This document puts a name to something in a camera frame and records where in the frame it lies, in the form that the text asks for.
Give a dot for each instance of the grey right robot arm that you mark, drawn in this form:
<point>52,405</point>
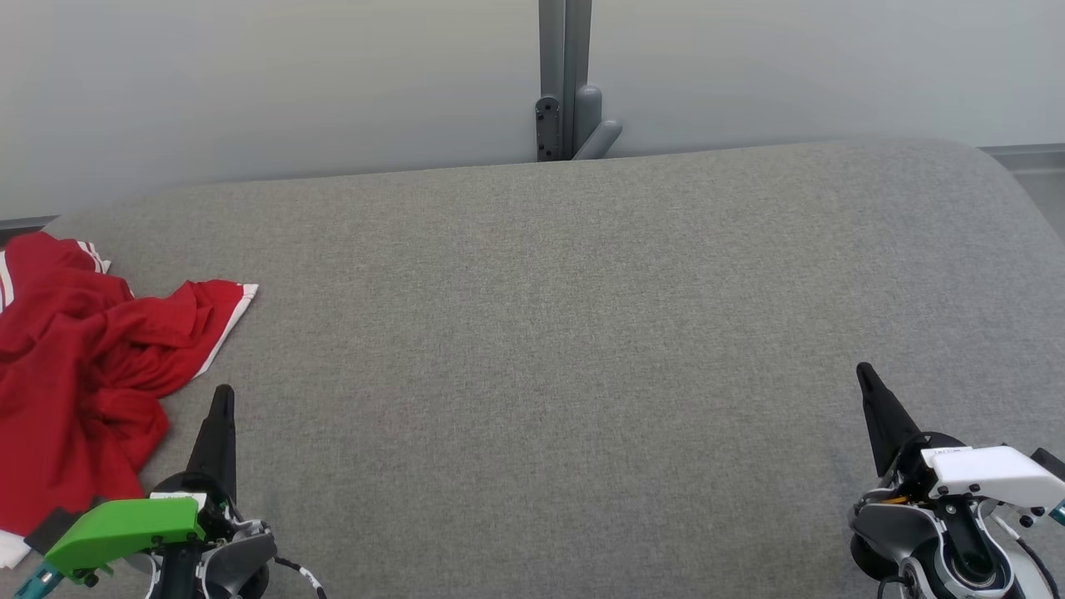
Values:
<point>894,532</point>

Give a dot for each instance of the dark grey post bracket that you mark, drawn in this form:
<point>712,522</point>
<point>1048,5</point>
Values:
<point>547,129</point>

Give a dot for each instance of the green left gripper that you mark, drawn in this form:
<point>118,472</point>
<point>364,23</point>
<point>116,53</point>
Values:
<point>125,528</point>

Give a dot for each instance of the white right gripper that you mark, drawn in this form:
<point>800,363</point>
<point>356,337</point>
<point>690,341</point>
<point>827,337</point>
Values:
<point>990,474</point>

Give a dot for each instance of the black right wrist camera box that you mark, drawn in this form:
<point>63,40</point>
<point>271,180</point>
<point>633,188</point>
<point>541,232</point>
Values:
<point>1050,464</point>

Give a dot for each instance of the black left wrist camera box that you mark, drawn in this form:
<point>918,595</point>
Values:
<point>52,528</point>

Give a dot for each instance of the grey partition base rail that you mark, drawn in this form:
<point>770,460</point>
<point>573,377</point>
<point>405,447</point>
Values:
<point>25,223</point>
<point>1027,158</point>

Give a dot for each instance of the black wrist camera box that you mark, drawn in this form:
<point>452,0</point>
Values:
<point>1050,464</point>
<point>52,528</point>

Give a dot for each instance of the red white basketball jersey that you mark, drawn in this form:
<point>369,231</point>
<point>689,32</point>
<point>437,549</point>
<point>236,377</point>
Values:
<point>50,433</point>

